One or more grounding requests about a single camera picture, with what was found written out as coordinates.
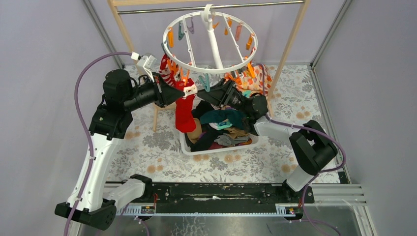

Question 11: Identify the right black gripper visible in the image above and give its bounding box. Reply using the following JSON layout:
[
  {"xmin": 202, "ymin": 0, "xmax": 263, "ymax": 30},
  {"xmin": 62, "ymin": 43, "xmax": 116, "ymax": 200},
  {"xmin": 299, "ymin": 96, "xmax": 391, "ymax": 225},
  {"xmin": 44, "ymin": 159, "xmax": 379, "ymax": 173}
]
[{"xmin": 195, "ymin": 78, "xmax": 251, "ymax": 116}]

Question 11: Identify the plain red santa sock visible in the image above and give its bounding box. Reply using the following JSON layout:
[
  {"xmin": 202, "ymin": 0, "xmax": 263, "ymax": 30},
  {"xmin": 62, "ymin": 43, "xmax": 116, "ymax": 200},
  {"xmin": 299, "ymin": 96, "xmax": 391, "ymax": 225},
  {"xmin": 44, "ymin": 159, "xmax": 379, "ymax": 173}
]
[{"xmin": 175, "ymin": 94, "xmax": 196, "ymax": 133}]

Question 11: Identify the white round clip hanger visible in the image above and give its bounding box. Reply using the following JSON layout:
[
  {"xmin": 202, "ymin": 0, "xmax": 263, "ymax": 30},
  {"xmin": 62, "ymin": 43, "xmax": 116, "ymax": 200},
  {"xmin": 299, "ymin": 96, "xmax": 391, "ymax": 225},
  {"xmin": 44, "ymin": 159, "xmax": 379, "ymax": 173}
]
[{"xmin": 161, "ymin": 4, "xmax": 258, "ymax": 74}]

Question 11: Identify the red white striped sock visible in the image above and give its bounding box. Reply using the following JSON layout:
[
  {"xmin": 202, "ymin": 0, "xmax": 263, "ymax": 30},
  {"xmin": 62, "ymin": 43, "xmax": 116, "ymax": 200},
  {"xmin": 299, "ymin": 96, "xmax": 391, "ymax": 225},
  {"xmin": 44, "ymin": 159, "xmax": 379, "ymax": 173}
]
[{"xmin": 159, "ymin": 54, "xmax": 176, "ymax": 87}]

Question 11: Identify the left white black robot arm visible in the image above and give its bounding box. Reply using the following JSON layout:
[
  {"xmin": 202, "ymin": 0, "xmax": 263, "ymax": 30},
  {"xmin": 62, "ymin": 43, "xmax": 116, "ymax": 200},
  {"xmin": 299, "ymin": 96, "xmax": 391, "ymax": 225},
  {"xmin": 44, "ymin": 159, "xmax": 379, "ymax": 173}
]
[{"xmin": 54, "ymin": 69, "xmax": 184, "ymax": 230}]

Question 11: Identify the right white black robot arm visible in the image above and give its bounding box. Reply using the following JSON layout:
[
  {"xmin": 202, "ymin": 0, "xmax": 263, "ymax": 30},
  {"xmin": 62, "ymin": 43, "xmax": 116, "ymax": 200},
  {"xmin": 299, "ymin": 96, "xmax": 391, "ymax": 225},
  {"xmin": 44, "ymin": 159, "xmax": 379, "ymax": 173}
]
[{"xmin": 196, "ymin": 79, "xmax": 338, "ymax": 203}]

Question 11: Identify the black sock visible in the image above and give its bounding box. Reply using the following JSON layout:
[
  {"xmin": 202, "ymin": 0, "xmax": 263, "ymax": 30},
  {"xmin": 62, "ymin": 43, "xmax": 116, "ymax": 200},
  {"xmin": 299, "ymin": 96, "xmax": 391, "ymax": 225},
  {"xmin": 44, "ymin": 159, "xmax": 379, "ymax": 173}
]
[{"xmin": 191, "ymin": 100, "xmax": 214, "ymax": 119}]

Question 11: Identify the dark green sock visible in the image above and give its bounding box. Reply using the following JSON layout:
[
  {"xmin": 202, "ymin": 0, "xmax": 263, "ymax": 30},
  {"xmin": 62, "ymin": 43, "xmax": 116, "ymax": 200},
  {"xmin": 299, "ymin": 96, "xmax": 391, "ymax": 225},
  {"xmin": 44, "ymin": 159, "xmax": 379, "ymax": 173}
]
[{"xmin": 199, "ymin": 109, "xmax": 246, "ymax": 129}]

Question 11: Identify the orange floral cloth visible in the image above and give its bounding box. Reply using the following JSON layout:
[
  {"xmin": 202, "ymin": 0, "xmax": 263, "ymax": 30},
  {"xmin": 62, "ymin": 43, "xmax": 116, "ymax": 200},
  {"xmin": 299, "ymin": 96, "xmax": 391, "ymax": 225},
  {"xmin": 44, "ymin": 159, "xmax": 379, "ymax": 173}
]
[{"xmin": 224, "ymin": 64, "xmax": 272, "ymax": 95}]

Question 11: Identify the grey sock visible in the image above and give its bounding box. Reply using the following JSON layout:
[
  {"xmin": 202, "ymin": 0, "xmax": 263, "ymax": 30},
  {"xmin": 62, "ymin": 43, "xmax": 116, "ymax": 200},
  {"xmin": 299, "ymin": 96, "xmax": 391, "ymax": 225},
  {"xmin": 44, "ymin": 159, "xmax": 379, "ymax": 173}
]
[{"xmin": 214, "ymin": 135, "xmax": 249, "ymax": 147}]

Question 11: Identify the tan brown sock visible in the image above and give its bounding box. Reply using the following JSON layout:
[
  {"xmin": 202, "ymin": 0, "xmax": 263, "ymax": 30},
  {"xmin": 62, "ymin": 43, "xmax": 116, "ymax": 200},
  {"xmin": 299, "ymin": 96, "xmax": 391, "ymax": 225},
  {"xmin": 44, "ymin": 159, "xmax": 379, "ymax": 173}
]
[{"xmin": 186, "ymin": 118, "xmax": 203, "ymax": 144}]

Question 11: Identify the white laundry basket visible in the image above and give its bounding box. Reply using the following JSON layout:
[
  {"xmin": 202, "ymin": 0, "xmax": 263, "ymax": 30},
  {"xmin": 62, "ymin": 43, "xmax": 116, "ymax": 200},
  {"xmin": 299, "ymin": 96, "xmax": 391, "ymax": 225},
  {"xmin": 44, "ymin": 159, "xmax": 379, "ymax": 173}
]
[{"xmin": 178, "ymin": 101, "xmax": 261, "ymax": 156}]

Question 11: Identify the metal rack rod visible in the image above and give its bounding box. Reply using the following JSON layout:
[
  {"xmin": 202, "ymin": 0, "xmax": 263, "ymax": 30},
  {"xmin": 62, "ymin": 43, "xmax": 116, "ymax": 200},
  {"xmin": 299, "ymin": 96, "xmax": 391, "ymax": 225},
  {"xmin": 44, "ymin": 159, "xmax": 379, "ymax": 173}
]
[{"xmin": 117, "ymin": 0, "xmax": 303, "ymax": 14}]

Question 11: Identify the wooden clothes rack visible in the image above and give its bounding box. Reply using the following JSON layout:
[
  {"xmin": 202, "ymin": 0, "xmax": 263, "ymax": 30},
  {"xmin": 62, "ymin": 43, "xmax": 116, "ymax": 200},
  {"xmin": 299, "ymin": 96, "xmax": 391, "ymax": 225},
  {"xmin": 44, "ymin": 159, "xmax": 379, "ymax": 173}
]
[{"xmin": 107, "ymin": 0, "xmax": 309, "ymax": 133}]

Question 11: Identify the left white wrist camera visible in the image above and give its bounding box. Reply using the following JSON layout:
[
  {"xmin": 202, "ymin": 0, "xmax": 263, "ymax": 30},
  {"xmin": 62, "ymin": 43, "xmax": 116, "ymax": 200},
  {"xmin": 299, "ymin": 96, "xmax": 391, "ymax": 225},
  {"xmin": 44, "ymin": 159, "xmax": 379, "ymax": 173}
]
[{"xmin": 131, "ymin": 52, "xmax": 157, "ymax": 82}]

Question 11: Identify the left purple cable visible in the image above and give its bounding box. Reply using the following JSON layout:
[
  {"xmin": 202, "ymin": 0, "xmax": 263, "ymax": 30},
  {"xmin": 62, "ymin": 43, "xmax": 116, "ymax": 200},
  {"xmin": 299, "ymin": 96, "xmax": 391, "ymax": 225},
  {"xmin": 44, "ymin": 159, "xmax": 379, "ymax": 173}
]
[{"xmin": 63, "ymin": 52, "xmax": 134, "ymax": 236}]

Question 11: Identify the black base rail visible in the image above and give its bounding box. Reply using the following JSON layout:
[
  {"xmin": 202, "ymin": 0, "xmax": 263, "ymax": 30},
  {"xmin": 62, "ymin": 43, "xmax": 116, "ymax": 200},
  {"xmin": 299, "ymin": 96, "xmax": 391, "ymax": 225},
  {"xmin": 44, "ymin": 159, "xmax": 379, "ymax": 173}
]
[{"xmin": 132, "ymin": 182, "xmax": 315, "ymax": 216}]

